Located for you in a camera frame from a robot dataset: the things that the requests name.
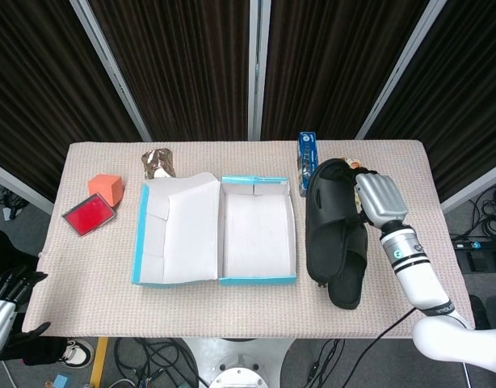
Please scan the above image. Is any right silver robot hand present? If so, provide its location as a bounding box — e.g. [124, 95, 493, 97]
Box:
[343, 165, 410, 228]

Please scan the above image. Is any black rubber slipper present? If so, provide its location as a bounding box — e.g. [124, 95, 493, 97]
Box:
[304, 158, 368, 289]
[327, 224, 369, 311]

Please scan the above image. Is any light blue shoe box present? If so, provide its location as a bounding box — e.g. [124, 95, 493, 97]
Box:
[130, 172, 298, 289]

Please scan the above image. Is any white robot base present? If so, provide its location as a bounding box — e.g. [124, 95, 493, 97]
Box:
[182, 337, 297, 388]

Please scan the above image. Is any long blue wrap box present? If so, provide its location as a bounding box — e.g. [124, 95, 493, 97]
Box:
[298, 131, 323, 199]

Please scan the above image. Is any black foot pedal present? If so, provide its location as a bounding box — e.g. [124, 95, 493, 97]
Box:
[456, 247, 496, 278]

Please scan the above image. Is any yellow snack packet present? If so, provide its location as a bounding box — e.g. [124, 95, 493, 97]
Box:
[346, 158, 365, 211]

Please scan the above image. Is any white black sneaker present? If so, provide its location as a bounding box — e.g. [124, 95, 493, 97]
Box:
[59, 338, 95, 369]

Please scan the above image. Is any black power strip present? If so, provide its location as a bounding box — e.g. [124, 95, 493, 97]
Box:
[452, 237, 496, 250]

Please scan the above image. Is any dark brown pleated curtain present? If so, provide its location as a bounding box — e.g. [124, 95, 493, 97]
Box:
[0, 0, 142, 203]
[367, 0, 496, 203]
[260, 0, 431, 141]
[88, 0, 251, 141]

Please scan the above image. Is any red ink pad case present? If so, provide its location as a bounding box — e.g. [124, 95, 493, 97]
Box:
[61, 192, 119, 238]

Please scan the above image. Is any orange foam block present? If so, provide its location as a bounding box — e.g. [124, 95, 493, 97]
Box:
[87, 174, 125, 209]

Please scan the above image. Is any beige woven tablecloth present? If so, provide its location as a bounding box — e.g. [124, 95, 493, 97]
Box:
[22, 140, 475, 340]

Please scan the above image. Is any brown foil snack bag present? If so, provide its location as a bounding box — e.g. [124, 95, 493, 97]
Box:
[141, 148, 178, 181]

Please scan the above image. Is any white floor cable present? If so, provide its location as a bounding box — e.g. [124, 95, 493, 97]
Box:
[0, 361, 15, 388]

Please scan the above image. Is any grey aluminium partition post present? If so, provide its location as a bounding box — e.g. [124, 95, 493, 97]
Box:
[247, 0, 272, 141]
[440, 159, 496, 214]
[0, 159, 55, 215]
[69, 0, 153, 142]
[355, 0, 449, 141]

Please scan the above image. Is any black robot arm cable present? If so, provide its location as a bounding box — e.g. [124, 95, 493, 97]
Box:
[360, 307, 417, 365]

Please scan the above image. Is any black cable bundle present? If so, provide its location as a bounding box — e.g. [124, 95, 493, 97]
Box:
[112, 338, 200, 388]

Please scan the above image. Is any black cable with inline switch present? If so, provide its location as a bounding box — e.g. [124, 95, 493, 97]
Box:
[306, 338, 346, 388]

